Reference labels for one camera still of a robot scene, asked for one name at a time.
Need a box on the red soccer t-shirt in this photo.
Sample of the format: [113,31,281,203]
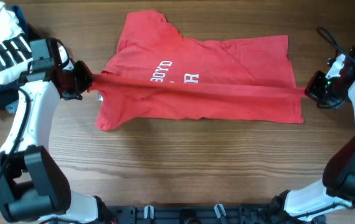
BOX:
[93,9,303,131]

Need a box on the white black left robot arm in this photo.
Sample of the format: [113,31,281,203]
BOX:
[0,39,111,223]

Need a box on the grey folded shirt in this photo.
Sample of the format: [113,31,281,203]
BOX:
[5,100,19,114]

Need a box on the white black printed folded shirt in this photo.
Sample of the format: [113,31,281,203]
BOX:
[0,1,34,85]

